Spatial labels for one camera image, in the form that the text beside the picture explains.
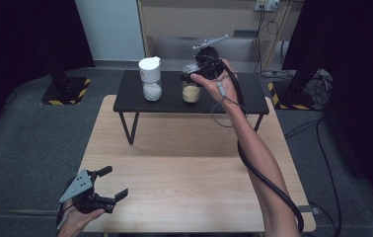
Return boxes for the tangle of cables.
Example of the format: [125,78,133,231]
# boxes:
[309,70,335,108]

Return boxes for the black raised shelf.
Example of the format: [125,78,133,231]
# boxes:
[112,69,270,146]

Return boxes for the white panel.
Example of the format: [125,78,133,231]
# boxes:
[74,0,147,62]

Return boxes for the white power strip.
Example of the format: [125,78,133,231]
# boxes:
[254,0,280,13]

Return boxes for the wooden cabinet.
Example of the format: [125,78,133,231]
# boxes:
[136,0,296,71]

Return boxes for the silver-lidded jar of yellow powder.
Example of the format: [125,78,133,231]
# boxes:
[182,60,202,104]

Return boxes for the black curtain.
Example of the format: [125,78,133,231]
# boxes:
[0,0,96,146]
[281,0,373,215]

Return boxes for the thin gray cable with dongle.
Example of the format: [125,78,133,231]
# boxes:
[210,81,250,128]
[55,213,69,231]

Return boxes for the black stand with striped base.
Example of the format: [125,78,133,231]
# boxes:
[39,48,93,107]
[266,58,327,111]

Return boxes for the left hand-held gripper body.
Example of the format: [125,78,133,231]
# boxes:
[58,168,117,215]

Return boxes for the person's left hand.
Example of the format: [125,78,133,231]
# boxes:
[56,198,107,237]

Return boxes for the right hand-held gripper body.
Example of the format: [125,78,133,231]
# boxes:
[192,34,230,82]

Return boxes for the white-lidded jar of white powder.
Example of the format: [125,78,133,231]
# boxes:
[138,55,163,102]

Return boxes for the person's right hand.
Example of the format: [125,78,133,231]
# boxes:
[189,58,240,108]

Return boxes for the black floor cables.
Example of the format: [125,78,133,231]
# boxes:
[283,117,324,140]

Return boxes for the black hanging cables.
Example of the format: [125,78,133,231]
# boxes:
[254,9,279,74]

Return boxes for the gray cable connector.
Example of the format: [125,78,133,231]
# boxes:
[297,204,322,215]

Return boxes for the long black floor cable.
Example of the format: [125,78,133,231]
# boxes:
[315,117,343,237]

